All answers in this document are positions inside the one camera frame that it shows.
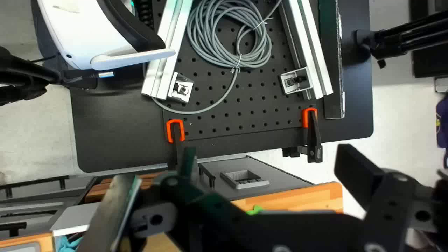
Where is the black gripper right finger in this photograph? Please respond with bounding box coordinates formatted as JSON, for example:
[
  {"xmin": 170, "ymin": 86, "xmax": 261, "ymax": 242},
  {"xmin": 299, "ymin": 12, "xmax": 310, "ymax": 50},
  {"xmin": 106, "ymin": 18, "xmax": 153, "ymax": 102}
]
[{"xmin": 334, "ymin": 144, "xmax": 415, "ymax": 252}]

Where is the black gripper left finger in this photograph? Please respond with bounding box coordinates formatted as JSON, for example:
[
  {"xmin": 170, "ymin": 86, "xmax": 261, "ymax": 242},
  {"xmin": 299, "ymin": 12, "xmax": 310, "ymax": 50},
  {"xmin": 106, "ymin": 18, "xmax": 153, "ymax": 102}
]
[{"xmin": 160, "ymin": 146, "xmax": 261, "ymax": 252}]

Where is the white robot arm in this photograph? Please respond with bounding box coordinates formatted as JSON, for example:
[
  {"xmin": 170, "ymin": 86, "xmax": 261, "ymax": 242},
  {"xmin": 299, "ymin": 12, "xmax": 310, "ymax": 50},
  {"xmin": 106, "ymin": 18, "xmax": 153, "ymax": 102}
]
[{"xmin": 36, "ymin": 0, "xmax": 193, "ymax": 172}]

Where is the black toy stove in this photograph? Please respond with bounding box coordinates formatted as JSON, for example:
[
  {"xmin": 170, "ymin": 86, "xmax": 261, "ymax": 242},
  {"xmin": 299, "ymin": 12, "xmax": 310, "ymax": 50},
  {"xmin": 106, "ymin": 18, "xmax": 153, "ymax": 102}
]
[{"xmin": 191, "ymin": 156, "xmax": 310, "ymax": 200}]

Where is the wooden countertop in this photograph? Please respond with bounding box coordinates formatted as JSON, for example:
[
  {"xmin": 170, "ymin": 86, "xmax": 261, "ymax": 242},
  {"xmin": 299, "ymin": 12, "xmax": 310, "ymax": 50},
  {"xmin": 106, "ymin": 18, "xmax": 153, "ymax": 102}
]
[{"xmin": 1, "ymin": 177, "xmax": 342, "ymax": 252}]

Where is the black orange clamp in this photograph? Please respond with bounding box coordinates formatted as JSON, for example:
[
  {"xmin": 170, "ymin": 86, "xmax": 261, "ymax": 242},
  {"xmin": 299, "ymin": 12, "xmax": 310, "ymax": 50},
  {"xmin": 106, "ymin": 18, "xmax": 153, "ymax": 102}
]
[
  {"xmin": 300, "ymin": 106, "xmax": 321, "ymax": 162},
  {"xmin": 165, "ymin": 118, "xmax": 186, "ymax": 144}
]

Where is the aluminium extrusion rail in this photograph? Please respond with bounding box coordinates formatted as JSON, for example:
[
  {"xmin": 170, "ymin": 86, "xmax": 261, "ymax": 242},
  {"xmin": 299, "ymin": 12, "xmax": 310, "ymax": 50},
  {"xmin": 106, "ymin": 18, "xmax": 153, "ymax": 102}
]
[
  {"xmin": 141, "ymin": 0, "xmax": 193, "ymax": 99},
  {"xmin": 279, "ymin": 0, "xmax": 333, "ymax": 99}
]

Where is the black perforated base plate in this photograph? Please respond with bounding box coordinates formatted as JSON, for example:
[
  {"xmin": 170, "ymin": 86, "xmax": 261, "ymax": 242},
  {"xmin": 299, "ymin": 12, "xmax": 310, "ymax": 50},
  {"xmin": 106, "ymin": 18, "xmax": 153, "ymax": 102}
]
[{"xmin": 69, "ymin": 0, "xmax": 373, "ymax": 172}]

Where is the grey coiled cable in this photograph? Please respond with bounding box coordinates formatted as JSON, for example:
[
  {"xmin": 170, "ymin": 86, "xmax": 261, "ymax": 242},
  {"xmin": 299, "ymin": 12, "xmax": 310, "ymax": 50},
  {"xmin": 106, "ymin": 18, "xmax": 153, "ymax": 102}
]
[{"xmin": 151, "ymin": 0, "xmax": 284, "ymax": 116}]

